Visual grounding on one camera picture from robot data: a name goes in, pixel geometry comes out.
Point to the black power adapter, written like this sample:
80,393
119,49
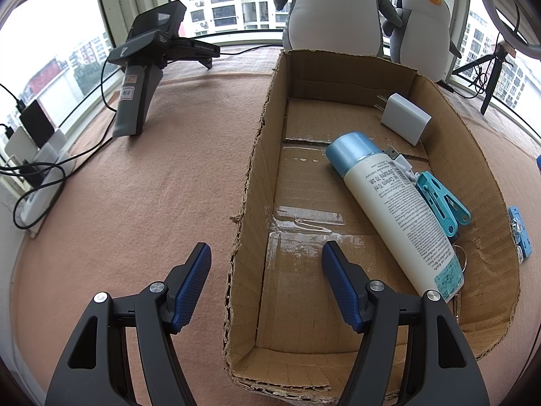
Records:
38,122

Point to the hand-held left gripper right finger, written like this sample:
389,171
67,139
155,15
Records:
338,283

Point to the blue plastic clip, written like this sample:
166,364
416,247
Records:
524,241

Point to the cardboard box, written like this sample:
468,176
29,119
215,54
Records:
304,169

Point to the black tripod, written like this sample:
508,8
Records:
492,72

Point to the white power strip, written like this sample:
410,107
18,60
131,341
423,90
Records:
42,194

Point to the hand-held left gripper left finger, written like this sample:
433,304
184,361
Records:
194,287

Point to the pink blanket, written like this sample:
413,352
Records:
148,156

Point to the white power adapter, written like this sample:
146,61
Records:
19,148

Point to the white usb connector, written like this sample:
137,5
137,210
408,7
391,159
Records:
399,160

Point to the beige checked cloth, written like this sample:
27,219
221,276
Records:
241,63

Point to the large penguin plush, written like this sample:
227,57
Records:
334,8

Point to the teal plastic clip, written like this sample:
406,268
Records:
443,205

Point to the spare grey gripper device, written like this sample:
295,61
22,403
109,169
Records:
133,101

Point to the small penguin plush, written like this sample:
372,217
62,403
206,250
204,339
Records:
422,34

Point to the white lotion tube blue cap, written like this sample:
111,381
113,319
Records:
393,203

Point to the white wall charger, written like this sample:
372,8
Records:
405,118

